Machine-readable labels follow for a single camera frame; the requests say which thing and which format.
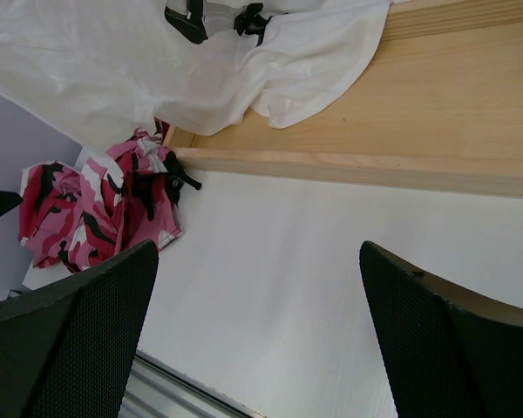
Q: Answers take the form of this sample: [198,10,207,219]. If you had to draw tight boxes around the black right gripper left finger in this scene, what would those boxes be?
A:
[0,240,159,417]

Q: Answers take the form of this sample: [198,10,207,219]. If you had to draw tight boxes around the pink camouflage trousers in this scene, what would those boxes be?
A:
[18,120,201,273]

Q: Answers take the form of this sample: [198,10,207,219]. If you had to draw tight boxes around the wooden clothes rack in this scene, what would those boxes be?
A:
[165,0,523,198]

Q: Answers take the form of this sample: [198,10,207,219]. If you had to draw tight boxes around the white printed t-shirt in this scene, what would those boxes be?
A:
[0,1,391,142]

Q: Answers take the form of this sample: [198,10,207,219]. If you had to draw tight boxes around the aluminium frame rail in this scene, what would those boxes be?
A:
[119,351,259,418]

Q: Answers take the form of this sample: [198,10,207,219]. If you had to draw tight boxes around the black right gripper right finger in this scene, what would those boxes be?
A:
[359,241,523,417]

